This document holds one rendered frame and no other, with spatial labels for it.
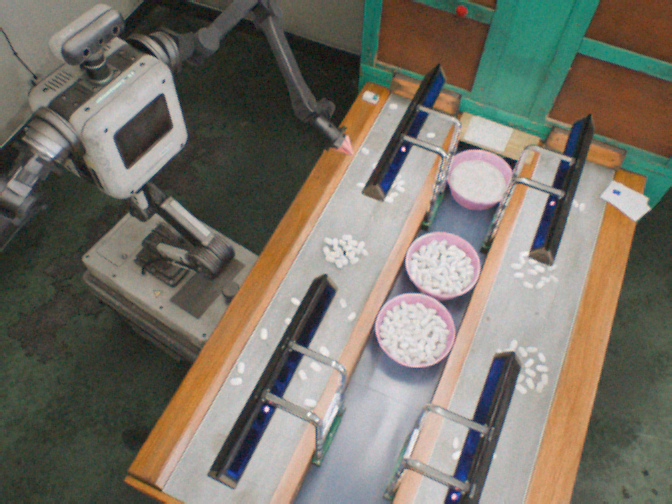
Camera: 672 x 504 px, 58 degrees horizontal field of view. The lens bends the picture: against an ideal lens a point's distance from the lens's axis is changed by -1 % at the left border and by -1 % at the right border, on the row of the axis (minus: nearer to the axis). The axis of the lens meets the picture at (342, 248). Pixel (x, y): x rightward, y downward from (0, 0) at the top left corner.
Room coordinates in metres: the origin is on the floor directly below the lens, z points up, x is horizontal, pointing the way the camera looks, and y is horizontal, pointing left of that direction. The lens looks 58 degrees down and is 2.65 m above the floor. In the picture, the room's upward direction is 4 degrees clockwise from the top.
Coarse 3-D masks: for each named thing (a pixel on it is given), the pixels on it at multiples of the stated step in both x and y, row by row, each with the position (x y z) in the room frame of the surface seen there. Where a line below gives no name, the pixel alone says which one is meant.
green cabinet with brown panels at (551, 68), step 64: (384, 0) 2.03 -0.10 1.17; (448, 0) 1.93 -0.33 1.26; (512, 0) 1.85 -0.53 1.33; (576, 0) 1.78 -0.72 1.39; (640, 0) 1.72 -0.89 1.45; (384, 64) 2.01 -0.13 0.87; (448, 64) 1.92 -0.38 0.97; (512, 64) 1.83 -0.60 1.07; (576, 64) 1.76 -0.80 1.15; (640, 64) 1.68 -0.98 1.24; (640, 128) 1.64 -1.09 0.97
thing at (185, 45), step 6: (162, 30) 1.48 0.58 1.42; (168, 30) 1.49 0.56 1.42; (174, 36) 1.46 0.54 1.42; (180, 36) 1.46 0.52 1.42; (186, 36) 1.52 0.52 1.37; (174, 42) 1.45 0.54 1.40; (180, 42) 1.45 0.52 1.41; (186, 42) 1.49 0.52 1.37; (192, 42) 1.51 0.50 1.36; (180, 48) 1.45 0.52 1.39; (186, 48) 1.47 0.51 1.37; (192, 48) 1.50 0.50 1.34; (180, 54) 1.44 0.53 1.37; (186, 54) 1.46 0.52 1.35; (180, 60) 1.44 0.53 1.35; (180, 66) 1.43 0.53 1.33; (174, 72) 1.42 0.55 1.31
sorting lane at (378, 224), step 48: (384, 144) 1.69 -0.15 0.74; (432, 144) 1.70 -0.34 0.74; (336, 192) 1.43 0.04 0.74; (384, 240) 1.22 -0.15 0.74; (288, 288) 1.00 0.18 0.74; (336, 336) 0.83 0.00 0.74; (240, 384) 0.64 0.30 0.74; (288, 432) 0.50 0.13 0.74; (192, 480) 0.34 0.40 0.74; (240, 480) 0.35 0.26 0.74
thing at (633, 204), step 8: (616, 184) 1.53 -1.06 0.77; (608, 192) 1.49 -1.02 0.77; (616, 192) 1.49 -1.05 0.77; (624, 192) 1.49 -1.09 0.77; (632, 192) 1.50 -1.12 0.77; (608, 200) 1.45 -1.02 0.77; (616, 200) 1.45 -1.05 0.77; (624, 200) 1.45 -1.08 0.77; (632, 200) 1.46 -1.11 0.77; (640, 200) 1.46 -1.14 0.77; (624, 208) 1.42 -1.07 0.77; (632, 208) 1.42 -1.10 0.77; (640, 208) 1.42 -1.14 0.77; (648, 208) 1.43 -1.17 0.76; (632, 216) 1.38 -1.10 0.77; (640, 216) 1.38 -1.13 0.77
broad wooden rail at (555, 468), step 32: (640, 192) 1.50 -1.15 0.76; (608, 224) 1.34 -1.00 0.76; (608, 256) 1.19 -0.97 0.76; (608, 288) 1.06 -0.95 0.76; (576, 320) 0.93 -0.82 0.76; (608, 320) 0.93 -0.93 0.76; (576, 352) 0.81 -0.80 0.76; (576, 384) 0.70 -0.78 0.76; (576, 416) 0.59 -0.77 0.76; (544, 448) 0.49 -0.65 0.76; (576, 448) 0.49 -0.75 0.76; (544, 480) 0.39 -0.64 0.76
